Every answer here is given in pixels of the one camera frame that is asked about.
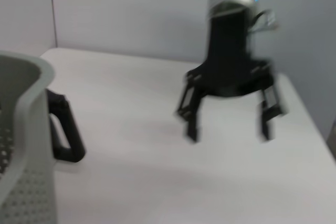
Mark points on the grey-green perforated storage bin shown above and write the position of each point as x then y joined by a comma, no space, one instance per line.
31,129

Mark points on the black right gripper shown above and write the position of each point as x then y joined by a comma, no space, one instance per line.
228,64

